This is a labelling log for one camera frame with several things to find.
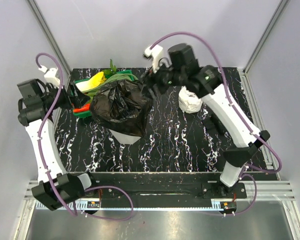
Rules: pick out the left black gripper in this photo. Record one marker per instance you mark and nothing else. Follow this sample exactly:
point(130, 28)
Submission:
point(76, 99)

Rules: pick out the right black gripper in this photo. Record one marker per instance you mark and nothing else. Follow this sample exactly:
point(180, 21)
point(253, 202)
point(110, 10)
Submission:
point(148, 81)

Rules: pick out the white translucent trash bin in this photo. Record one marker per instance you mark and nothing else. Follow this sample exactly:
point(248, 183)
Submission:
point(124, 138)

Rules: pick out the black trash bag roll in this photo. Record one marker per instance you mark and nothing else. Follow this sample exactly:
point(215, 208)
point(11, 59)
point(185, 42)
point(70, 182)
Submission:
point(213, 122)

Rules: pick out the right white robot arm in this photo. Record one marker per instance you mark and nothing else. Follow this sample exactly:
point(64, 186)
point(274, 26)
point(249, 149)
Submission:
point(207, 84)

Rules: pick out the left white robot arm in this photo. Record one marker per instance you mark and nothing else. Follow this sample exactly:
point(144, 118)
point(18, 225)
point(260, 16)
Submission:
point(56, 187)

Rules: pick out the orange toy carrot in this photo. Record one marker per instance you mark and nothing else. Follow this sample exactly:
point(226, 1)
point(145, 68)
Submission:
point(85, 108)

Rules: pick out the white toy radish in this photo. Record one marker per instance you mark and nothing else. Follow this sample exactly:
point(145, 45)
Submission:
point(85, 86)

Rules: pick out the green plastic basket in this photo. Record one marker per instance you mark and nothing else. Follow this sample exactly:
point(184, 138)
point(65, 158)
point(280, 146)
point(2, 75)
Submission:
point(86, 114)

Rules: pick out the yellow toy vegetable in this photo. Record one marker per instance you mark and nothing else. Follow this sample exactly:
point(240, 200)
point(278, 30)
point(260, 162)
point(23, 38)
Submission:
point(96, 80)

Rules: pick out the green coiled bean bundle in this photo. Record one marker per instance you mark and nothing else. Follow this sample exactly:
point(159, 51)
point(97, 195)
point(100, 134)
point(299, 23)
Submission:
point(119, 76)

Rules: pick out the green leafy toy plant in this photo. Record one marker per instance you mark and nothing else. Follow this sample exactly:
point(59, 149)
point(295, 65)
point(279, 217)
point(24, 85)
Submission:
point(112, 70)

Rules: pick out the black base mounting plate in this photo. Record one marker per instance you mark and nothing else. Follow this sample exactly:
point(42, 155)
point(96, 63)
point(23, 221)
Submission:
point(203, 184)

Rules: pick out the left aluminium frame post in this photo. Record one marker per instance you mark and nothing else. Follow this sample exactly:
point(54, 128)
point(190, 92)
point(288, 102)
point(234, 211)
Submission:
point(35, 9)

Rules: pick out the aluminium frame post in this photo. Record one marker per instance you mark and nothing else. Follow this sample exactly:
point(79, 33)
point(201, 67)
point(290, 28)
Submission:
point(266, 34)
point(35, 9)

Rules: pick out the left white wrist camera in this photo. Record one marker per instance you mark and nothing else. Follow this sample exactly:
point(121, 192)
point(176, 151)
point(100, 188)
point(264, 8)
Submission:
point(51, 75)

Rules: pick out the white slotted cable duct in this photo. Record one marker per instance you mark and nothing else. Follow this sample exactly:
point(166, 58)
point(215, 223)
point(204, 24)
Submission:
point(85, 204)

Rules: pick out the right aluminium frame post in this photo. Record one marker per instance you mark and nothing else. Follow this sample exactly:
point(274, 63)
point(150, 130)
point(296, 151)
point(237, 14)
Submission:
point(266, 34)

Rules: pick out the aluminium front rail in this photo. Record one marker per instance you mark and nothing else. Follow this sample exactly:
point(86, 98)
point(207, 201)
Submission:
point(266, 190)

